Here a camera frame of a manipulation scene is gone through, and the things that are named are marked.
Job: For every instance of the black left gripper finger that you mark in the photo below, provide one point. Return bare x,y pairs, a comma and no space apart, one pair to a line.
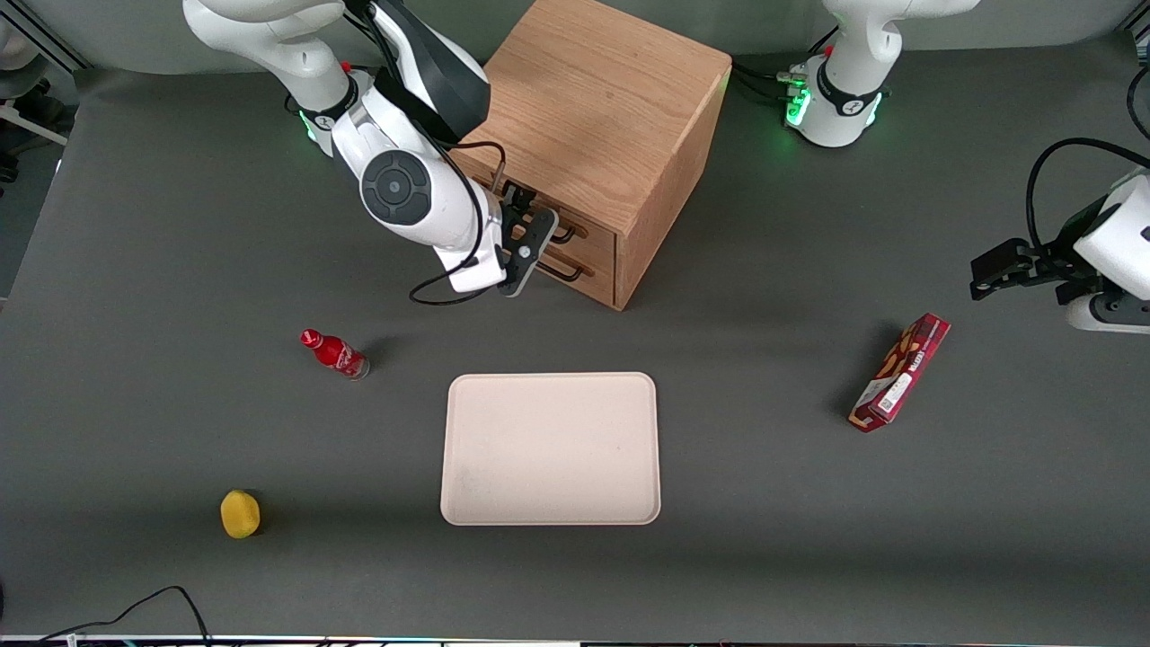
1074,286
1002,262

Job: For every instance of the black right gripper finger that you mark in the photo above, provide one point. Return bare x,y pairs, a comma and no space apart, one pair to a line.
518,195
514,244

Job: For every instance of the wooden drawer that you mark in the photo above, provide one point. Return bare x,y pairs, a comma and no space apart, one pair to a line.
600,283
600,244

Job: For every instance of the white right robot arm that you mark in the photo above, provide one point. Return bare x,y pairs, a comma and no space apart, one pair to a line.
395,189

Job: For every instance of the wooden drawer cabinet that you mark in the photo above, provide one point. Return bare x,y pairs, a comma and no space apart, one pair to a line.
584,99

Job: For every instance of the red snack box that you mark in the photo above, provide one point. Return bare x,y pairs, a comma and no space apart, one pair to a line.
901,373

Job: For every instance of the red soda bottle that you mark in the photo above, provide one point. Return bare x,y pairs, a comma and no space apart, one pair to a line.
337,354

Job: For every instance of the beige plastic tray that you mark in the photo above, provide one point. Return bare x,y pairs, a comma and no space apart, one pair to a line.
550,449

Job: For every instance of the yellow lemon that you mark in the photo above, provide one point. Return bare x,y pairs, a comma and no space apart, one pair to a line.
240,514

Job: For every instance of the white background stand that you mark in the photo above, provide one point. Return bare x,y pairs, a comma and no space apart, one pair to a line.
36,126

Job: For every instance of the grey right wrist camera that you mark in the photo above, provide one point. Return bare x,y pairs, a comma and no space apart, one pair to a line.
541,235

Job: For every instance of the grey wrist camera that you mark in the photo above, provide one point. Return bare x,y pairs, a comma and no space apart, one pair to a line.
1110,314
541,235

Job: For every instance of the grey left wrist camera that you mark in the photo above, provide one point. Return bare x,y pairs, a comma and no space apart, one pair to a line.
1110,314

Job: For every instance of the aluminium frame bar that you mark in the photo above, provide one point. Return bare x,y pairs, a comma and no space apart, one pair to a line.
54,45

